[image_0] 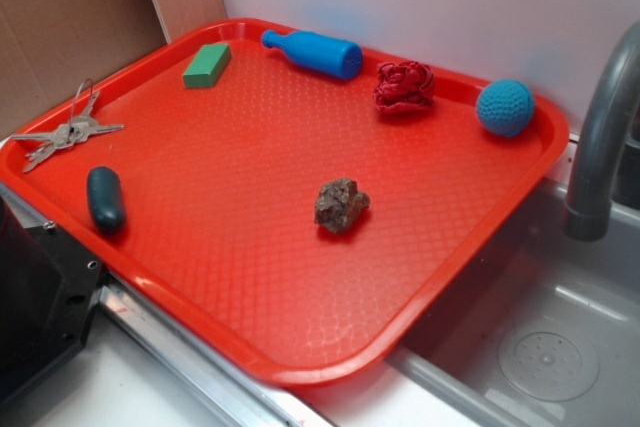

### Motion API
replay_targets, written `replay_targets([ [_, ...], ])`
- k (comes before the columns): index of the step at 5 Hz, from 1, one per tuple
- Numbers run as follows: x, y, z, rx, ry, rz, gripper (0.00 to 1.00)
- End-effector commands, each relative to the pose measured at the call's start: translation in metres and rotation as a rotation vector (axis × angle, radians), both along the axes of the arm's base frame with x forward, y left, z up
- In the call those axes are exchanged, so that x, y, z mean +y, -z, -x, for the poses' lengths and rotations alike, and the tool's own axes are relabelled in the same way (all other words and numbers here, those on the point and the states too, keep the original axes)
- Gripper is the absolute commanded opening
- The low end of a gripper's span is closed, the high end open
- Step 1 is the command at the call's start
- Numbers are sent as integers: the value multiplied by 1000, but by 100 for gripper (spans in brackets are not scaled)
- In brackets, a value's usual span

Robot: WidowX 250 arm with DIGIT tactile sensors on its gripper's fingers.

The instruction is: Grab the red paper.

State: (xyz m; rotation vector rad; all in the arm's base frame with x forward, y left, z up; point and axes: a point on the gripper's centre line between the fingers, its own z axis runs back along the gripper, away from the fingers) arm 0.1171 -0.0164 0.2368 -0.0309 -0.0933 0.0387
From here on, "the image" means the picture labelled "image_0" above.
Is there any red plastic tray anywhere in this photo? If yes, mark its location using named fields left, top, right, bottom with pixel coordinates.
left=1, top=19, right=569, bottom=386

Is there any brown rock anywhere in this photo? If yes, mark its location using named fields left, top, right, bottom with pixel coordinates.
left=314, top=177, right=371, bottom=234

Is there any blue plastic bottle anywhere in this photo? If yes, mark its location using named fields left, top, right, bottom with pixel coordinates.
left=261, top=30, right=364, bottom=80

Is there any green rectangular block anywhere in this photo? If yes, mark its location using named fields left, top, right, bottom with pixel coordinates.
left=182, top=43, right=231, bottom=89

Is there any blue knitted ball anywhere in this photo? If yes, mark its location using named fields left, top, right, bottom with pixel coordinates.
left=476, top=79, right=535, bottom=137

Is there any dark teal capsule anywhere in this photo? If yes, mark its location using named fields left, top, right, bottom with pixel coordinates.
left=86, top=166, right=127, bottom=235

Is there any silver key bunch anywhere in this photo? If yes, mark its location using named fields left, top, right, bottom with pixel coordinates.
left=10, top=78, right=125, bottom=173

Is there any grey sink basin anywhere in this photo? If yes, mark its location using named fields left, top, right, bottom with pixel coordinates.
left=389, top=181, right=639, bottom=426

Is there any grey faucet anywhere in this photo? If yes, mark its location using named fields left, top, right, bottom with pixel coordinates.
left=562, top=23, right=639, bottom=242

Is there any brown cardboard panel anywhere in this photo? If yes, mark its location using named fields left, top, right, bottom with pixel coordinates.
left=1, top=0, right=227, bottom=137

